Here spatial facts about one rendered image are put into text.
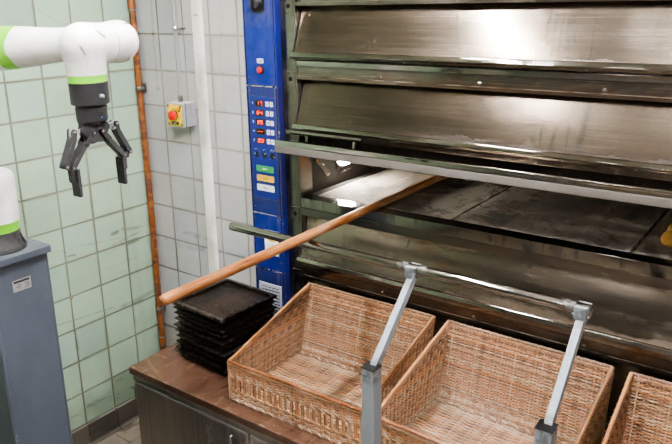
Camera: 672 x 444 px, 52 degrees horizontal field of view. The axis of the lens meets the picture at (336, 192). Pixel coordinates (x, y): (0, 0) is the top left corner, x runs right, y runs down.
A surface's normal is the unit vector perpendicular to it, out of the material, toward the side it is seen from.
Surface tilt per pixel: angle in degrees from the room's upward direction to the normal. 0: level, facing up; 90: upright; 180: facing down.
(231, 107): 90
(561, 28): 70
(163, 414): 90
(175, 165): 90
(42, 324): 90
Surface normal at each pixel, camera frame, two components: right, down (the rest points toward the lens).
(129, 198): 0.81, 0.14
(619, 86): -0.58, 0.22
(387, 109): -0.56, -0.11
